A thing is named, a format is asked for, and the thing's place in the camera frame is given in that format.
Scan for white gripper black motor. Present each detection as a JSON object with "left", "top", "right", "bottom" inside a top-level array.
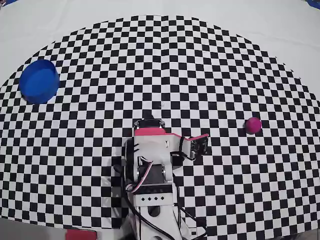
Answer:
[{"left": 132, "top": 113, "right": 183, "bottom": 165}]

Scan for blue round box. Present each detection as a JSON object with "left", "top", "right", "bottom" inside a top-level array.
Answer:
[{"left": 18, "top": 59, "right": 60, "bottom": 105}]

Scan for black camera circuit board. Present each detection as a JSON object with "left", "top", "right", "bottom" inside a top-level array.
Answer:
[{"left": 189, "top": 135, "right": 210, "bottom": 161}]

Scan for red white servo wires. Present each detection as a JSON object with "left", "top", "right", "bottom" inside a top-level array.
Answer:
[{"left": 125, "top": 158, "right": 155, "bottom": 194}]

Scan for thin black camera cable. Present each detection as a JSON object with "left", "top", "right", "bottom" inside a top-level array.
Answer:
[{"left": 169, "top": 136, "right": 197, "bottom": 163}]

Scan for red flat block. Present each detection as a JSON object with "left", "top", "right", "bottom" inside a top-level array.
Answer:
[{"left": 65, "top": 229, "right": 98, "bottom": 240}]

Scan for pink faceted ball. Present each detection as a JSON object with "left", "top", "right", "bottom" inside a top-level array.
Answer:
[{"left": 245, "top": 116, "right": 263, "bottom": 134}]

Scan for white checkerboard paper mat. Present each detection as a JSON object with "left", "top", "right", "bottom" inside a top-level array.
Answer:
[{"left": 0, "top": 0, "right": 320, "bottom": 240}]

